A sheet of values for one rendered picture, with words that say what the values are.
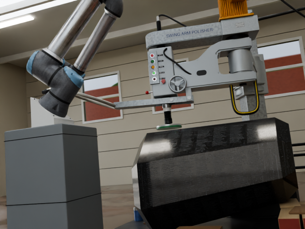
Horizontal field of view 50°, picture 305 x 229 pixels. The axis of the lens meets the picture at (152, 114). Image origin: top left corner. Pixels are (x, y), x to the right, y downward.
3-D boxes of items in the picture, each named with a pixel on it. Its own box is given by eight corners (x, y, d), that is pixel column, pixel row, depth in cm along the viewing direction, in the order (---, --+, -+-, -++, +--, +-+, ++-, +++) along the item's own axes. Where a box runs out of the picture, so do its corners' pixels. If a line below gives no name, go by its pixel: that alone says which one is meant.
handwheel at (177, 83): (188, 93, 276) (186, 76, 278) (187, 91, 266) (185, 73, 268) (170, 95, 278) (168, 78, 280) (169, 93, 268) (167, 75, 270)
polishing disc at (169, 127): (176, 126, 267) (175, 121, 268) (151, 129, 277) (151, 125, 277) (185, 127, 287) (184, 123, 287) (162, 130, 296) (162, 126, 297)
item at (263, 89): (237, 101, 360) (232, 65, 365) (270, 96, 346) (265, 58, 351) (231, 97, 328) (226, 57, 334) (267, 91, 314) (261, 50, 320)
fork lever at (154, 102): (194, 103, 291) (193, 98, 292) (193, 100, 272) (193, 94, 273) (118, 110, 300) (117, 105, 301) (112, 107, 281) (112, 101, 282)
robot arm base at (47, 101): (53, 116, 195) (62, 102, 194) (32, 98, 201) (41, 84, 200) (70, 118, 213) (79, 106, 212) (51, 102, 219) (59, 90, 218)
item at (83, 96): (124, 112, 315) (125, 109, 315) (110, 104, 267) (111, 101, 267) (77, 98, 323) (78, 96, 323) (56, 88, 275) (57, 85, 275)
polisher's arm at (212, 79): (254, 97, 284) (247, 42, 291) (259, 91, 262) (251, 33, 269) (170, 106, 294) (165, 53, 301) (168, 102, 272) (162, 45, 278)
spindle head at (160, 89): (196, 99, 292) (190, 51, 299) (196, 94, 271) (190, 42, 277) (156, 104, 297) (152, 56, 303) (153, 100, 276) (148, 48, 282)
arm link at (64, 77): (67, 103, 199) (83, 79, 197) (43, 87, 198) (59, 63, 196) (73, 102, 214) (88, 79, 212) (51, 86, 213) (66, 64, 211)
